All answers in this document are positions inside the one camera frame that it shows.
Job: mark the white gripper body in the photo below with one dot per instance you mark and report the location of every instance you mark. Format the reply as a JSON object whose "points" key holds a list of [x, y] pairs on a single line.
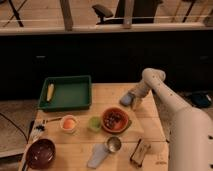
{"points": [[140, 90]]}

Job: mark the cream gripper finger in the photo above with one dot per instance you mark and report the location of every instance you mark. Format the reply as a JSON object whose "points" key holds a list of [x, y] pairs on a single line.
{"points": [[136, 103]]}

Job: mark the blue sponge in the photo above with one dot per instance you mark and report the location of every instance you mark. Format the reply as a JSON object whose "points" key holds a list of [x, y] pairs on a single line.
{"points": [[127, 99]]}

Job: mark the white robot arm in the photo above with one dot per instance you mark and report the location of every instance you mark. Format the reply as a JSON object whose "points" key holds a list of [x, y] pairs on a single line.
{"points": [[191, 130]]}

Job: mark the green plastic tray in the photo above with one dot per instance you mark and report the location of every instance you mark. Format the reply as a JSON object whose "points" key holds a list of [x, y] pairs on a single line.
{"points": [[70, 93]]}

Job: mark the terracotta bowl with berries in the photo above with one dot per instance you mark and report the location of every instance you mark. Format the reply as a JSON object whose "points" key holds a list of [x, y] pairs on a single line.
{"points": [[114, 120]]}

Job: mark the small green cup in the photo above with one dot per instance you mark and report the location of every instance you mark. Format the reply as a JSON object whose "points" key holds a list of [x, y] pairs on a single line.
{"points": [[94, 124]]}

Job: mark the small metal cup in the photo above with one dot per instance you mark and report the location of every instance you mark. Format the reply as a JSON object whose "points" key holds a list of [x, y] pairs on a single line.
{"points": [[113, 144]]}

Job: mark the brown rectangular box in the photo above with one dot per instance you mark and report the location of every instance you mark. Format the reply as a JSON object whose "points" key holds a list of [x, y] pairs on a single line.
{"points": [[139, 153]]}

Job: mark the grey cloth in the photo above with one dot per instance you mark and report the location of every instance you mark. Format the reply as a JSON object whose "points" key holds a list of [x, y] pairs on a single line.
{"points": [[99, 153]]}

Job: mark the dark blue floor object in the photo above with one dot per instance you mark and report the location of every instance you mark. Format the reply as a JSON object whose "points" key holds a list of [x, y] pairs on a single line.
{"points": [[200, 99]]}

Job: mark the white cup with orange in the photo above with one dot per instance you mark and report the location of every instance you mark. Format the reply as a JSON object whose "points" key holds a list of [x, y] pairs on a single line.
{"points": [[68, 124]]}

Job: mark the black office chair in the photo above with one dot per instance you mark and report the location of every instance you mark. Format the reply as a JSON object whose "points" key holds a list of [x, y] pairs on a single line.
{"points": [[143, 12]]}

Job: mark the yellow corn cob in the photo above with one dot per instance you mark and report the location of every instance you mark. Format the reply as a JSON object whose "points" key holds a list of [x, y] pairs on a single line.
{"points": [[50, 91]]}

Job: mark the black and white brush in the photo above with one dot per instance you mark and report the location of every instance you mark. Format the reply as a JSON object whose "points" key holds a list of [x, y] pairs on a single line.
{"points": [[37, 132]]}

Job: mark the dark purple bowl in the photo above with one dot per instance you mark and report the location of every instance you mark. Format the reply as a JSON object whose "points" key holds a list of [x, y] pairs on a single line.
{"points": [[40, 154]]}

